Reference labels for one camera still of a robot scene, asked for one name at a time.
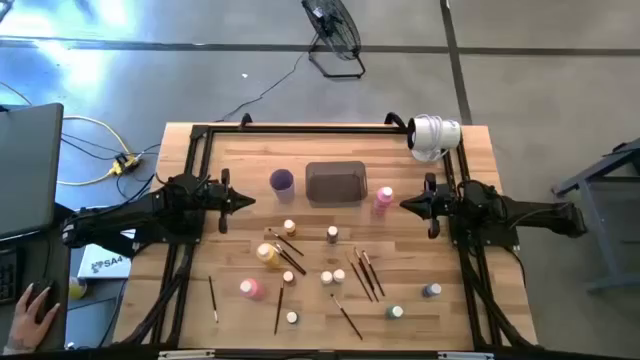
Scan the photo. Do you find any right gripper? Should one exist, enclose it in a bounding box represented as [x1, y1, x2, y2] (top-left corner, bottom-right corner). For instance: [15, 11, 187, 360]
[399, 173, 455, 240]

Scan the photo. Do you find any yellow floor cable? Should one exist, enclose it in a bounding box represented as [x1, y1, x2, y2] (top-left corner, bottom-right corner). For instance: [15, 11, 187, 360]
[0, 79, 136, 187]

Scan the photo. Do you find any yellow power plug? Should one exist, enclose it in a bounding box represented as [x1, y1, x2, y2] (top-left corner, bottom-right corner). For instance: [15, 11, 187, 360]
[110, 153, 141, 176]

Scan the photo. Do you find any yellow round object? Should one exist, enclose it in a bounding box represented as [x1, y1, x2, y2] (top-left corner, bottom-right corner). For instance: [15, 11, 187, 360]
[68, 276, 89, 301]

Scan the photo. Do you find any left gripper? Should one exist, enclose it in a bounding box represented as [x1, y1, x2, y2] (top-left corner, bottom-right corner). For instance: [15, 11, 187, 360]
[202, 168, 257, 235]

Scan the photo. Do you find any orange bristle paint brush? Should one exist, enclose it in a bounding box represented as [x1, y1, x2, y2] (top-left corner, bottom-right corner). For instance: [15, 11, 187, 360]
[273, 279, 285, 336]

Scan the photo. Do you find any large pink paint bottle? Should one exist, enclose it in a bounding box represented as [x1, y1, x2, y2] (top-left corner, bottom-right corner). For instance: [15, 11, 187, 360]
[372, 186, 395, 217]
[238, 278, 266, 301]

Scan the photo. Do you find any black fan power cable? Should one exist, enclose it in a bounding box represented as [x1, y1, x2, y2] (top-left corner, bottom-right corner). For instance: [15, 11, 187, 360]
[214, 49, 309, 124]

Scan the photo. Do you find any large yellow paint bottle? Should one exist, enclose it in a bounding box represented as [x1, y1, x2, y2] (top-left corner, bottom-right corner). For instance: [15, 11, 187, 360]
[255, 242, 281, 269]

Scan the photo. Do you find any person's hand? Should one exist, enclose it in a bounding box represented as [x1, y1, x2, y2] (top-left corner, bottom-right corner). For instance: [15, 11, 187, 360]
[3, 282, 61, 354]

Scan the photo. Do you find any black floor cable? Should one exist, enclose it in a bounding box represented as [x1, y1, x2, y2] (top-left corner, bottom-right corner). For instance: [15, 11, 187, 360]
[59, 130, 162, 201]

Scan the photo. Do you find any flat silver ferrule paint brush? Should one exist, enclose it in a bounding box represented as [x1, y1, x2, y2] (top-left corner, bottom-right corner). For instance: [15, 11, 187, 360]
[330, 293, 363, 341]

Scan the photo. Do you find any black floor fan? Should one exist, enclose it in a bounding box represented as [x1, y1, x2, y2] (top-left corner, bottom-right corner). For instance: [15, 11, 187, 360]
[301, 0, 366, 80]

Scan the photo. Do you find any grey laptop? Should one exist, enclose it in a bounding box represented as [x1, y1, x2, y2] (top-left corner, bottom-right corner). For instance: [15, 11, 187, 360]
[0, 103, 65, 239]

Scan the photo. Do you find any grey translucent plastic bin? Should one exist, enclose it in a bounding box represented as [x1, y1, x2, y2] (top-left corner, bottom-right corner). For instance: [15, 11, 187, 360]
[305, 160, 369, 208]

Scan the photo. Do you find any grey metal table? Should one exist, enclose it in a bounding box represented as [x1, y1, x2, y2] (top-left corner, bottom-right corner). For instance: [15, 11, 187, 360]
[551, 137, 640, 294]

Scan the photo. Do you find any black keyboard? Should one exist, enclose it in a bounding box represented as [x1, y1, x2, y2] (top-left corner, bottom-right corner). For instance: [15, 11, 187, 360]
[0, 247, 21, 306]

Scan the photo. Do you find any lilac plastic cup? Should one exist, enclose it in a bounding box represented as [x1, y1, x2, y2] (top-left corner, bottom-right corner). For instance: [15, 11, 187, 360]
[269, 168, 296, 205]

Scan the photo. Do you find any dark grey desk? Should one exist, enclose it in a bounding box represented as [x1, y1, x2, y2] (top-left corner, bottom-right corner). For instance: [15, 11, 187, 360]
[0, 202, 71, 351]

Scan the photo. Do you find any white light strip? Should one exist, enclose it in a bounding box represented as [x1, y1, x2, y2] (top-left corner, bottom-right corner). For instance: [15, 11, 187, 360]
[438, 351, 495, 360]
[158, 349, 216, 360]

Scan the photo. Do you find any white cardboard box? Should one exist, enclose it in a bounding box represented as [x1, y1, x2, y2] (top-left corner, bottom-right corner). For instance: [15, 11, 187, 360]
[77, 243, 134, 280]

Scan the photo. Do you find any thin silver ferrule paint brush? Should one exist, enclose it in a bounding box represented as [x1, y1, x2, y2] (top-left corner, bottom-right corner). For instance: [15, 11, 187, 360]
[362, 249, 386, 297]

